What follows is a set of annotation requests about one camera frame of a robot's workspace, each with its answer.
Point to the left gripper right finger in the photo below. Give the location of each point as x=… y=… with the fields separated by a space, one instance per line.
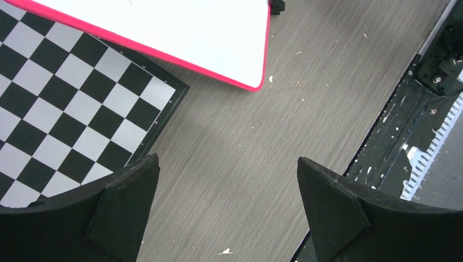
x=352 y=222

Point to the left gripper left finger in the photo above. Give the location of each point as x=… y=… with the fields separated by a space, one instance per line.
x=103 y=220

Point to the black white chessboard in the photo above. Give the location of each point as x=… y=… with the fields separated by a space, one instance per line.
x=74 y=107

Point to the pink framed whiteboard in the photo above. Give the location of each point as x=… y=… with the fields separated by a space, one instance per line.
x=225 y=40

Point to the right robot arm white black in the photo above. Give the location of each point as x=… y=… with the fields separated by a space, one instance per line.
x=440 y=66

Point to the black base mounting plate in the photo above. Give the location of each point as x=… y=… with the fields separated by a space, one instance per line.
x=380 y=161

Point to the white slotted cable duct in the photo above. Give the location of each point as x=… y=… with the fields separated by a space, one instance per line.
x=426 y=139

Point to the black wire whiteboard stand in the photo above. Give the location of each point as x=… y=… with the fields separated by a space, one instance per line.
x=277 y=6

